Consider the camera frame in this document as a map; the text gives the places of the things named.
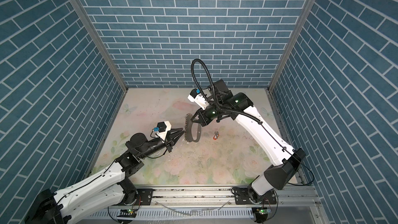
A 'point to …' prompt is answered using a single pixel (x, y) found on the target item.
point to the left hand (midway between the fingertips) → (183, 132)
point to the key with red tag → (216, 136)
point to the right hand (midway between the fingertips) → (190, 118)
